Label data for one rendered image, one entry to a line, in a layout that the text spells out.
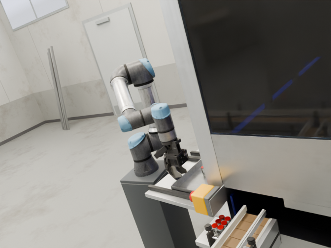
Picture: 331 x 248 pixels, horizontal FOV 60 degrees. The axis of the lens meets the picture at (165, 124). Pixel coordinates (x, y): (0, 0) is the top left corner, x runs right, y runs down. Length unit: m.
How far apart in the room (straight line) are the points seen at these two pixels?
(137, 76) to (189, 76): 0.72
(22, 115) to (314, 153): 8.08
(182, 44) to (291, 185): 0.50
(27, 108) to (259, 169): 8.02
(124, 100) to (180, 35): 0.59
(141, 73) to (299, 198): 1.01
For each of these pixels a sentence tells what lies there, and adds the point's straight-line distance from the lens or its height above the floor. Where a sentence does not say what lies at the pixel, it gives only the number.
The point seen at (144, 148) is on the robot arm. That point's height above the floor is 0.95.
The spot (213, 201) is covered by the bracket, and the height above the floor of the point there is 1.01.
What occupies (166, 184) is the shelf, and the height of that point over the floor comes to 0.88.
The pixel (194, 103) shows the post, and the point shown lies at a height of 1.32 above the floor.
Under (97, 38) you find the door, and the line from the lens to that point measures 6.50.
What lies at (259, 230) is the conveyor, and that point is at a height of 0.93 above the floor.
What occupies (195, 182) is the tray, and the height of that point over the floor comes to 0.88.
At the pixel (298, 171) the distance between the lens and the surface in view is 0.84.
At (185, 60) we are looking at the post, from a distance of 0.87.
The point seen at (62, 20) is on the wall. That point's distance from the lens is 7.17.
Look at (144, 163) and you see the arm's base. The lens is 1.71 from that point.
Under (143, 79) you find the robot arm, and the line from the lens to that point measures 1.57.
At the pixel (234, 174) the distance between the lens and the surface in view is 0.95.
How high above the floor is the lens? 1.55
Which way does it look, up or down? 18 degrees down
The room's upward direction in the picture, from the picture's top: 16 degrees counter-clockwise
